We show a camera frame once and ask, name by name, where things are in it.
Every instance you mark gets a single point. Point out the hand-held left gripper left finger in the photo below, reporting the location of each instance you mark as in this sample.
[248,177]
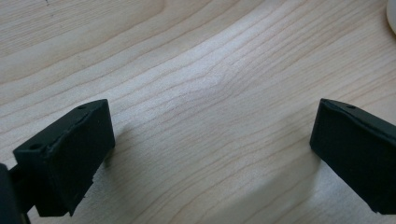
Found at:
[67,155]

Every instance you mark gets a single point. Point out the white round object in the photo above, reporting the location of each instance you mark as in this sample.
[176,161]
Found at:
[392,14]

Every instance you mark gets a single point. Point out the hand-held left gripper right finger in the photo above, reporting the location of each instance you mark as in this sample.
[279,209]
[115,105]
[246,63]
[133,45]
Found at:
[355,149]

